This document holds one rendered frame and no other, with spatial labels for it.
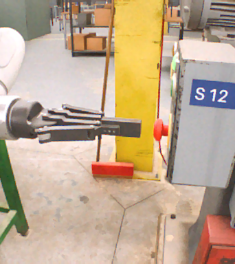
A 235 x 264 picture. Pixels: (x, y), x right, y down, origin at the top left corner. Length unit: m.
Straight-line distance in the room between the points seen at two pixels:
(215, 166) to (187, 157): 0.05
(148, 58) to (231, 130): 1.25
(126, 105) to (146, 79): 0.22
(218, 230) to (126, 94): 1.12
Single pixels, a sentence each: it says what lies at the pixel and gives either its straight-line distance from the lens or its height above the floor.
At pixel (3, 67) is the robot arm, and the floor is 1.06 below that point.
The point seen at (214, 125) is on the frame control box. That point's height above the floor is 1.03.
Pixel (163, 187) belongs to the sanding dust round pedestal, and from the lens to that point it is 1.85.
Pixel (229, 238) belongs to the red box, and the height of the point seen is 0.62.
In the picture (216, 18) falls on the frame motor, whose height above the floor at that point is 1.16.
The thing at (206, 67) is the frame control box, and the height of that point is 1.11.
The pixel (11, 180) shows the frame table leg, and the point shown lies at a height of 0.41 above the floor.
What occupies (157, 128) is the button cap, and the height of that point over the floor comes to 0.99.
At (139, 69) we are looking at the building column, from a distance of 1.61.
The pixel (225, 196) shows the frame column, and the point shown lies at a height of 0.69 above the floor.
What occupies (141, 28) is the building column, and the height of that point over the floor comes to 1.02.
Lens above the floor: 1.19
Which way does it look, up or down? 28 degrees down
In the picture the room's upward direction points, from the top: straight up
